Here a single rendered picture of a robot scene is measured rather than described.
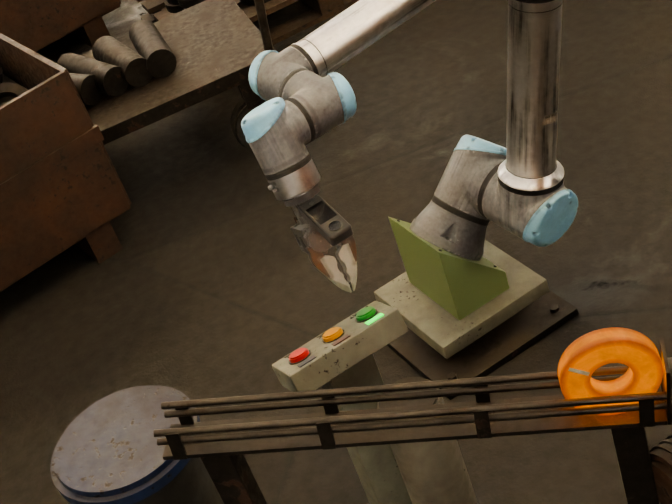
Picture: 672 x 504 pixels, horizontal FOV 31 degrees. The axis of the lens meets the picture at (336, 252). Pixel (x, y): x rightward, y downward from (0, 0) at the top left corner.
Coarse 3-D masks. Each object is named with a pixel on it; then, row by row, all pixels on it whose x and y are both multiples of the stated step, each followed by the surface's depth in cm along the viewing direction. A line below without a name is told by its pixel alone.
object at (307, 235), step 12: (312, 192) 218; (288, 204) 219; (300, 204) 220; (300, 216) 224; (300, 228) 222; (312, 228) 219; (300, 240) 225; (312, 240) 219; (324, 240) 220; (324, 252) 221
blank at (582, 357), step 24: (600, 336) 177; (624, 336) 177; (576, 360) 178; (600, 360) 178; (624, 360) 178; (648, 360) 178; (576, 384) 181; (600, 384) 184; (624, 384) 182; (648, 384) 181
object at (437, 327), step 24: (504, 264) 303; (384, 288) 310; (408, 288) 307; (528, 288) 293; (408, 312) 299; (432, 312) 297; (480, 312) 292; (504, 312) 291; (432, 336) 290; (456, 336) 287; (480, 336) 290
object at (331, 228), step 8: (312, 200) 219; (320, 200) 218; (304, 208) 218; (312, 208) 217; (320, 208) 217; (328, 208) 216; (304, 216) 218; (312, 216) 216; (320, 216) 215; (328, 216) 215; (336, 216) 214; (312, 224) 216; (320, 224) 214; (328, 224) 213; (336, 224) 212; (344, 224) 213; (320, 232) 215; (328, 232) 212; (336, 232) 212; (344, 232) 212; (352, 232) 213; (328, 240) 213; (336, 240) 212
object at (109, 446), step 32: (96, 416) 253; (128, 416) 250; (160, 416) 247; (192, 416) 246; (64, 448) 248; (96, 448) 245; (128, 448) 242; (160, 448) 239; (64, 480) 240; (96, 480) 237; (128, 480) 235; (160, 480) 235; (192, 480) 246
